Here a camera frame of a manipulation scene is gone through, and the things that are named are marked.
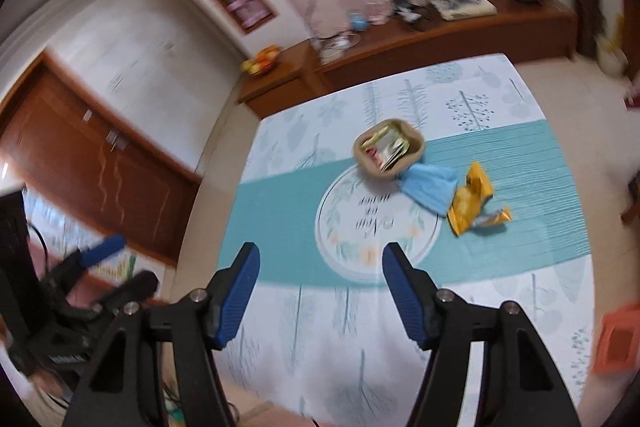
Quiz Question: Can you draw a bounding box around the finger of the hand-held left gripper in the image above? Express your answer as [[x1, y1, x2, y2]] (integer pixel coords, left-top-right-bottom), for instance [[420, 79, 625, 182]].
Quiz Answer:
[[90, 269, 161, 315], [47, 234, 127, 295]]

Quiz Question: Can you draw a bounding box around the brown wooden door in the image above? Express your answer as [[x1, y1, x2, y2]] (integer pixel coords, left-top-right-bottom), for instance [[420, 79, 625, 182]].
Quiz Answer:
[[0, 48, 204, 269]]

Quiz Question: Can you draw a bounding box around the fruit bowl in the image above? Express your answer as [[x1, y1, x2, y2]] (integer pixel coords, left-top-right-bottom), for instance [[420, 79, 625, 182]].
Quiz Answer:
[[242, 45, 282, 78]]

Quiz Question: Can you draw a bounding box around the dark wicker basket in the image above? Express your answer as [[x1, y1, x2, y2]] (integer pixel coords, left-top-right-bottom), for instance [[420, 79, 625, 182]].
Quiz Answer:
[[570, 0, 609, 60]]

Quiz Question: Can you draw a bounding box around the yellow snack packet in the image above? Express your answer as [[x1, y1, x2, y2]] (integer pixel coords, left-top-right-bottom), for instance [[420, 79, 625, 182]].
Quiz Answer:
[[446, 162, 495, 238]]

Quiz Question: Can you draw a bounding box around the yellow green packet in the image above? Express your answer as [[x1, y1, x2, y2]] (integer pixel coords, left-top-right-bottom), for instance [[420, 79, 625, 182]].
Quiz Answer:
[[371, 125, 412, 171]]

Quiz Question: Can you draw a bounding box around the blue face mask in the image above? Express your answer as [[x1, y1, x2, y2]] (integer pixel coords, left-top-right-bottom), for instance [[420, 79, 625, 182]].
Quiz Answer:
[[399, 163, 459, 215]]

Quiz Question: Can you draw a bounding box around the person's left forearm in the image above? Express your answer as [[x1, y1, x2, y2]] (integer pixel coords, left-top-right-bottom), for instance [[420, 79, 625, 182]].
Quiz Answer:
[[14, 366, 82, 427]]

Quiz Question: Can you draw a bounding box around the small orange wrapper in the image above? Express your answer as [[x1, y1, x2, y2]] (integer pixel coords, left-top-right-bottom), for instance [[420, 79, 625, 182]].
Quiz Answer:
[[472, 206, 514, 231]]

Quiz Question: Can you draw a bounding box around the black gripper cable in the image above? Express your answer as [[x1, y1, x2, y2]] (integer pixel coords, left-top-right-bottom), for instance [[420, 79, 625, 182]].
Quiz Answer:
[[27, 221, 52, 273]]

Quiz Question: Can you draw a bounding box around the brown wooden cabinet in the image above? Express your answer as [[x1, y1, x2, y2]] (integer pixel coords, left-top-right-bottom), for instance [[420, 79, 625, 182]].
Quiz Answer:
[[237, 0, 579, 118]]

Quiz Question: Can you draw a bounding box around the teal printed tablecloth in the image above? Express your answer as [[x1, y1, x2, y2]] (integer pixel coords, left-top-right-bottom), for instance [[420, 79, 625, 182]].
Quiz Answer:
[[215, 53, 597, 427]]

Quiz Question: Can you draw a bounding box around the beige basket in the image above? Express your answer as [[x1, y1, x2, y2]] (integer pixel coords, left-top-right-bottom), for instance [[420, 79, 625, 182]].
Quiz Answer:
[[352, 119, 427, 180]]

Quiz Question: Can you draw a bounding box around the orange plastic stool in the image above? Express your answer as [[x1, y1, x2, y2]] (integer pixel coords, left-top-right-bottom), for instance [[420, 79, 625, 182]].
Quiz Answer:
[[593, 303, 640, 376]]

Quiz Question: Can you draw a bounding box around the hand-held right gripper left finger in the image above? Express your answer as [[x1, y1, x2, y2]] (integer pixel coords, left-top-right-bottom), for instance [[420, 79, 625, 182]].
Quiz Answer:
[[62, 242, 261, 427]]

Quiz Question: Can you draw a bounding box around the beige tray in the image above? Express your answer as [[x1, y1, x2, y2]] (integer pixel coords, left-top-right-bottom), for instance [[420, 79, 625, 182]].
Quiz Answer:
[[433, 0, 499, 22]]

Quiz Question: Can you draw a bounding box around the glass plate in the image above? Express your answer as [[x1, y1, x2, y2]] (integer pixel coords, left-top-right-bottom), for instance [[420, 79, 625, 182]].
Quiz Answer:
[[319, 31, 362, 64]]

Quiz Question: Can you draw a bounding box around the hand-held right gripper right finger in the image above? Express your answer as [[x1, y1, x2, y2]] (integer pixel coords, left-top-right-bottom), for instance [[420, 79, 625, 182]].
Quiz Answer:
[[381, 242, 583, 427]]

